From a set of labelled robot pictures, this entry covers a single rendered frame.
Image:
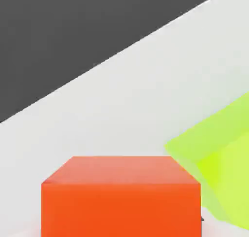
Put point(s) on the small lime green cube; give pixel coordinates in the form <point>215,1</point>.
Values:
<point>223,163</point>

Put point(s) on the small orange cube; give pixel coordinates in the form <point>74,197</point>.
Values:
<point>120,207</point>

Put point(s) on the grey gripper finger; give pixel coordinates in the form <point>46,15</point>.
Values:
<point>202,219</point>

